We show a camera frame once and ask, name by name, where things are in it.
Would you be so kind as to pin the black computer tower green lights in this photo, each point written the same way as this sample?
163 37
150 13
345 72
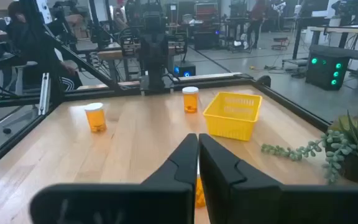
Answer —
323 73

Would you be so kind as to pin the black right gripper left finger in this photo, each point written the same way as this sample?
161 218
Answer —
166 199

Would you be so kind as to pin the yellow plastic basket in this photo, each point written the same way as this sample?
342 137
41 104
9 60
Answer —
228 124

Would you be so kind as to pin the seated person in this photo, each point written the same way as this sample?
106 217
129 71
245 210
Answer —
33 40

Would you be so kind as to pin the black table frame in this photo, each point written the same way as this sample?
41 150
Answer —
291 104

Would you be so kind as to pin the succulent plants in dark pot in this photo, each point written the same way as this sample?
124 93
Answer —
356 143

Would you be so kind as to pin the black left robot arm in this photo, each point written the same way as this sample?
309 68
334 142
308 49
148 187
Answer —
154 53

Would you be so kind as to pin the black round caster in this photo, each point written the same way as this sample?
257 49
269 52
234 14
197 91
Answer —
264 81

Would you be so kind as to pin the grey chair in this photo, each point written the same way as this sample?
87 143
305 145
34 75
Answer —
19 77

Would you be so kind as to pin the standing person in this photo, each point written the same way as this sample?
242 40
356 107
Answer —
256 18

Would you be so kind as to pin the orange pill bottle white cap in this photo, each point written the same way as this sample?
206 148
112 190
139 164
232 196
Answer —
96 119
200 196
190 101

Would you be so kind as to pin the aluminium bracket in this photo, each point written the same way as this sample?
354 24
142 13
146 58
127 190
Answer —
44 93

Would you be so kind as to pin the black computer tower blue lights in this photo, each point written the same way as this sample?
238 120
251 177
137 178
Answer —
185 70

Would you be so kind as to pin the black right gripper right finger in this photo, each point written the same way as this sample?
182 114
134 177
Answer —
244 199

